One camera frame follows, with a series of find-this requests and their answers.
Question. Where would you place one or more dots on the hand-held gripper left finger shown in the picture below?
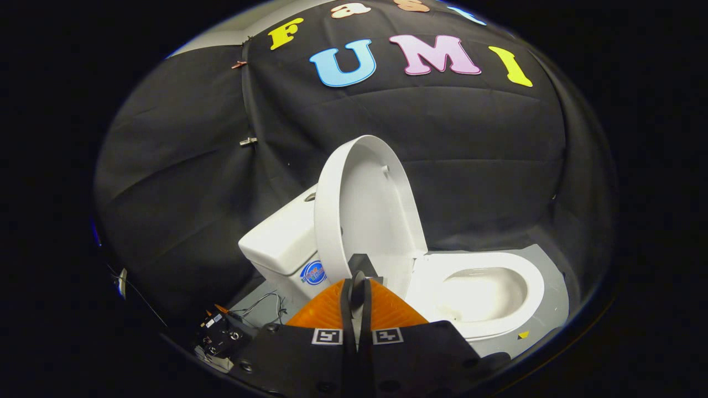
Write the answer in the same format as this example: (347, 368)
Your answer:
(347, 309)

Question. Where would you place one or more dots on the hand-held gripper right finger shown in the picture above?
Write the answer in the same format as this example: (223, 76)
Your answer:
(366, 309)

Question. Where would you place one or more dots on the white toilet lid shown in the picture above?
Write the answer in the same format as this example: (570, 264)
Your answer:
(365, 210)

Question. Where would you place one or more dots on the white ceramic toilet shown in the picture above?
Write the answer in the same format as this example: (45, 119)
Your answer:
(276, 243)

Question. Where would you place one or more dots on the black electronic device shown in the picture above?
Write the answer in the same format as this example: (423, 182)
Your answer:
(224, 337)

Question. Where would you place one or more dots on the silver cloth clip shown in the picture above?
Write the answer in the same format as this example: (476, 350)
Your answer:
(248, 141)

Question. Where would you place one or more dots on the black backdrop cloth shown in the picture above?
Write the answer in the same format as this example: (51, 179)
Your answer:
(470, 138)

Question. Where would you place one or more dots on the copper cloth clip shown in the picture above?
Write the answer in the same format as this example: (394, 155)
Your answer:
(239, 64)

